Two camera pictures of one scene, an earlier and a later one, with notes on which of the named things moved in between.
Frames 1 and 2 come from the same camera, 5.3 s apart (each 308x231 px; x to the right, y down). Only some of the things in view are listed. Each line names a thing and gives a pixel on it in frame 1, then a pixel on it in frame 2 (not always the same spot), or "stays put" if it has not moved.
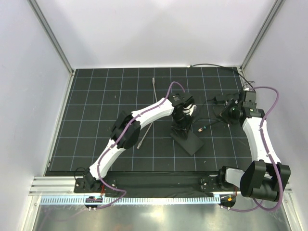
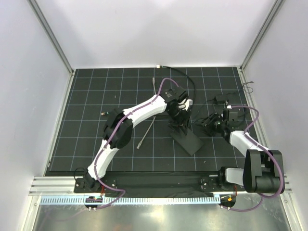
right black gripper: x=223 y=115 → x=208 y=121
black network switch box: x=191 y=144 stays put
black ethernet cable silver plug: x=224 y=67 → x=159 y=66
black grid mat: x=96 y=96 stays put
